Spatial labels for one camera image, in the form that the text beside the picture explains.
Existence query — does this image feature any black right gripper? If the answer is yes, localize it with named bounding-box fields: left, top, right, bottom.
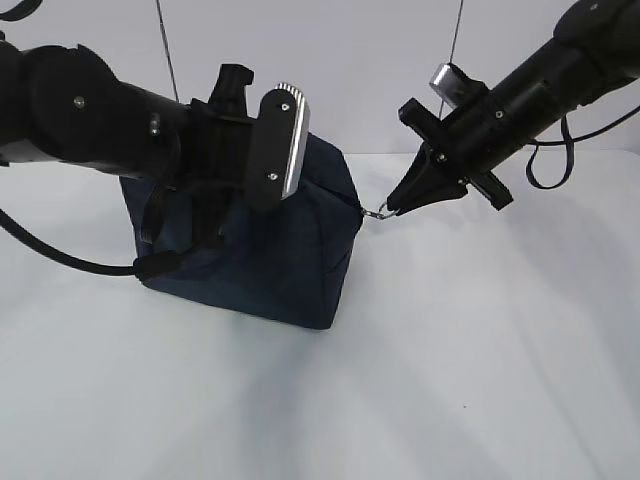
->
left=387, top=92, right=514, bottom=215

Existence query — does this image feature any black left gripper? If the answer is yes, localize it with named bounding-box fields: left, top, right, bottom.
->
left=172, top=63, right=254, bottom=248

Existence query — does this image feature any silver zipper pull ring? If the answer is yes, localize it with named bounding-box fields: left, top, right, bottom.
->
left=360, top=199, right=402, bottom=221

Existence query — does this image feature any dark navy lunch bag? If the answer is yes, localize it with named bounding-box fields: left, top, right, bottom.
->
left=143, top=135, right=363, bottom=330

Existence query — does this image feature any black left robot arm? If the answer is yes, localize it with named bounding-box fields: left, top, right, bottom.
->
left=1, top=41, right=254, bottom=246

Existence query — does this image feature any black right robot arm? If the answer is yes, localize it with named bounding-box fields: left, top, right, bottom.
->
left=386, top=1, right=639, bottom=215

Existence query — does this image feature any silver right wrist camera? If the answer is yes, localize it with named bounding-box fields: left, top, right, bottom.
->
left=429, top=62, right=487, bottom=109

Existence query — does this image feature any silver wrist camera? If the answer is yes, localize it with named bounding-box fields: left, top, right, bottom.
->
left=429, top=62, right=487, bottom=109
left=244, top=82, right=310, bottom=212

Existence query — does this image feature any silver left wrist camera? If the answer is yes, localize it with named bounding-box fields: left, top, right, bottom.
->
left=244, top=82, right=310, bottom=212

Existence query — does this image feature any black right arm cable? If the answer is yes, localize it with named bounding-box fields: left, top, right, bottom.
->
left=524, top=104, right=640, bottom=191

